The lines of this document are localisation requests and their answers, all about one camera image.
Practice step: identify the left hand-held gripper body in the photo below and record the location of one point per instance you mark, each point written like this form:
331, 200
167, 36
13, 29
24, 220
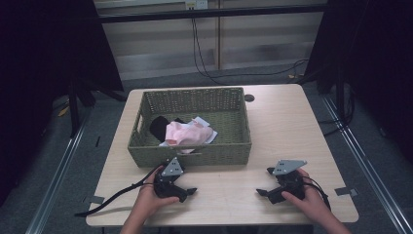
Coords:
168, 188

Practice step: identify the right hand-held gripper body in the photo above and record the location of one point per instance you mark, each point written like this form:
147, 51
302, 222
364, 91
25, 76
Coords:
287, 185

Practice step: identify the pink cloth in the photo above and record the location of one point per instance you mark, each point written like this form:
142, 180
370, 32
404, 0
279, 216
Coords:
188, 135

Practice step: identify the green woven basket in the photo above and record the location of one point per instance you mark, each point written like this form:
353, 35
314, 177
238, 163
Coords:
195, 104

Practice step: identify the person's left hand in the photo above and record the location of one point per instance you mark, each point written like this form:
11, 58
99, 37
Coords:
146, 198

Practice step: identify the person's right hand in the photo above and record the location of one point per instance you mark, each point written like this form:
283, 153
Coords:
311, 198

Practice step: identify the black cloth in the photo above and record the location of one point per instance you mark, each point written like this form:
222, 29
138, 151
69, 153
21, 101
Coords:
159, 126

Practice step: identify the white cloth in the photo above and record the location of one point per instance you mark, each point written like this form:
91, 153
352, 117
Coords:
203, 122

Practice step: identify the grey tape piece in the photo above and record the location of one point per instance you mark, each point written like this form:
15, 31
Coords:
345, 191
96, 200

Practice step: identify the black metal stand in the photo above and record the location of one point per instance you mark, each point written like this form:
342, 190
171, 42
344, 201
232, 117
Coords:
339, 97
74, 107

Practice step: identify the dark curtain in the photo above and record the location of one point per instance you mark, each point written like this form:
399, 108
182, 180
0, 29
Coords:
376, 58
39, 65

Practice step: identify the black horizontal bar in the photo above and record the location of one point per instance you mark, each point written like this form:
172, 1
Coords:
211, 13

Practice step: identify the metal floor rail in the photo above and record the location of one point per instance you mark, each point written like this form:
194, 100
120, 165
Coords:
55, 182
367, 169

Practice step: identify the wall power outlet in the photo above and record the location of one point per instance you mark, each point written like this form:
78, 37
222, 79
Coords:
196, 4

